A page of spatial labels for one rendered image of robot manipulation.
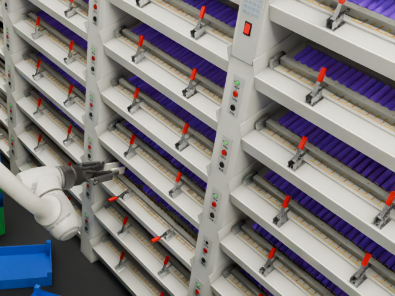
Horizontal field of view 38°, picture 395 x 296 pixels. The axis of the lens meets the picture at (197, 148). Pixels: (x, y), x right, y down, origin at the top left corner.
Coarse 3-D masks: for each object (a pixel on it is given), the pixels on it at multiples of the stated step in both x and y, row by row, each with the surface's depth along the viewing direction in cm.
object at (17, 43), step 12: (12, 0) 247; (24, 0) 251; (12, 12) 250; (12, 36) 256; (12, 48) 259; (12, 72) 267; (12, 84) 270; (24, 84) 272; (12, 96) 274; (24, 120) 282; (12, 132) 287; (12, 156) 296; (12, 168) 300
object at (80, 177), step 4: (72, 168) 209; (76, 168) 210; (80, 168) 210; (76, 172) 209; (80, 172) 209; (84, 172) 214; (76, 176) 208; (80, 176) 209; (84, 176) 211; (88, 176) 212; (92, 176) 214; (76, 180) 208; (80, 180) 210; (84, 180) 211; (76, 184) 210; (80, 184) 212
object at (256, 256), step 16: (240, 224) 181; (256, 224) 181; (224, 240) 181; (240, 240) 180; (256, 240) 177; (272, 240) 176; (240, 256) 176; (256, 256) 175; (272, 256) 168; (288, 256) 172; (256, 272) 171; (272, 272) 171; (288, 272) 170; (304, 272) 166; (272, 288) 168; (288, 288) 166; (304, 288) 166; (320, 288) 162; (336, 288) 162
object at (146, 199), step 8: (120, 176) 227; (128, 184) 224; (136, 192) 220; (144, 200) 217; (152, 208) 215; (160, 216) 212; (168, 216) 210; (176, 224) 207; (184, 232) 204; (192, 240) 201
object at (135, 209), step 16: (112, 160) 234; (112, 192) 225; (128, 208) 220; (144, 208) 217; (144, 224) 215; (160, 224) 211; (160, 240) 209; (176, 240) 205; (176, 256) 204; (192, 256) 200
